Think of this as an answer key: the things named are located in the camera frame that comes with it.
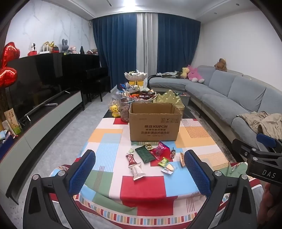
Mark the beige jacket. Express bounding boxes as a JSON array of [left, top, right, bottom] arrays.
[[237, 111, 282, 140]]

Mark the yellow bear figurine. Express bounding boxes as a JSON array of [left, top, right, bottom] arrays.
[[109, 105, 120, 118]]

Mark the black upright piano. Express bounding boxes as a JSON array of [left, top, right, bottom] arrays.
[[59, 53, 111, 108]]

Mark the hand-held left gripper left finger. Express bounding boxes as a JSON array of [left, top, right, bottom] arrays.
[[23, 149, 96, 229]]

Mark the white tiered snack bowl stand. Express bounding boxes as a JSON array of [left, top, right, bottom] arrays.
[[122, 70, 158, 103]]

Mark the blue curtain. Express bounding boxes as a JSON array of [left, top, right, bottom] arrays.
[[157, 14, 201, 75], [92, 12, 138, 88]]

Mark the beige snack bag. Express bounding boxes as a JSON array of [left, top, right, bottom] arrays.
[[4, 109, 18, 130]]

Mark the black curved television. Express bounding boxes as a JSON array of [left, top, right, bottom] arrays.
[[4, 53, 76, 126]]

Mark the gold mountain-shaped tray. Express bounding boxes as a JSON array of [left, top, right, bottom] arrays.
[[153, 89, 185, 110]]

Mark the pink red snack packet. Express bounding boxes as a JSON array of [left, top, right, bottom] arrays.
[[149, 141, 170, 161]]

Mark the white sheer curtain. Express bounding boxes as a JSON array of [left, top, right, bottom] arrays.
[[136, 13, 159, 77]]

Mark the brown cardboard box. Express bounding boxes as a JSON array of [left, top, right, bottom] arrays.
[[129, 102, 182, 142]]

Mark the brown plush toy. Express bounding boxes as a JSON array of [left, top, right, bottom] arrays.
[[214, 58, 227, 72]]

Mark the crumpled white green cloth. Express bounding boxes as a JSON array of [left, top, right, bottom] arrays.
[[156, 71, 183, 78]]

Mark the red heart foil balloon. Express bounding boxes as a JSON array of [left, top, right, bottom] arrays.
[[0, 67, 18, 88], [2, 42, 21, 66]]

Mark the grey black television cabinet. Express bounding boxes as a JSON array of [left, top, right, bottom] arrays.
[[0, 89, 85, 205]]

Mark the black piano bench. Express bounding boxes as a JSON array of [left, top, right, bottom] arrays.
[[88, 76, 111, 102]]

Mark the clear jar of nuts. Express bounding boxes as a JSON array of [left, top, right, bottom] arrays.
[[120, 97, 135, 123]]

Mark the dark green snack packet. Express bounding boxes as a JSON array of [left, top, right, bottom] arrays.
[[134, 146, 156, 164]]

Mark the pink plush toy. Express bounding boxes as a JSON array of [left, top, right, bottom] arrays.
[[188, 65, 205, 83]]

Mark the white brown snack packet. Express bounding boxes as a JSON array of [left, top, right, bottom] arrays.
[[161, 163, 177, 175]]

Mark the heap of blue snack packets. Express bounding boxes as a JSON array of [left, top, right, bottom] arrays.
[[119, 82, 133, 93]]

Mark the white robot camera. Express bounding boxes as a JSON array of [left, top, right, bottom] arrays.
[[27, 42, 38, 56]]

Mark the small green snack packet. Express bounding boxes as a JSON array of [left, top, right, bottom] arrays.
[[158, 157, 170, 168]]

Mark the colourful patchwork tablecloth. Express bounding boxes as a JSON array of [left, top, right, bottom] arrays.
[[50, 118, 262, 223]]

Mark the grey corner sofa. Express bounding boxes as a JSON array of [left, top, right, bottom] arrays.
[[148, 65, 282, 159]]

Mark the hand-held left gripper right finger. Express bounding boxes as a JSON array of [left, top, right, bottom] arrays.
[[184, 149, 258, 229]]

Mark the clear plastic bag of nuts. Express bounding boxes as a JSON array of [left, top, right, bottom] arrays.
[[109, 92, 124, 110]]

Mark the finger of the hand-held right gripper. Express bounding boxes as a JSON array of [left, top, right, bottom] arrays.
[[231, 138, 282, 159], [256, 133, 282, 154]]

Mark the pile of wrapped snacks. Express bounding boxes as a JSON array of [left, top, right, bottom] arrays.
[[124, 90, 156, 100]]

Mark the person's right hand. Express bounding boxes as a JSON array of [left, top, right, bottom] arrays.
[[258, 182, 282, 229]]

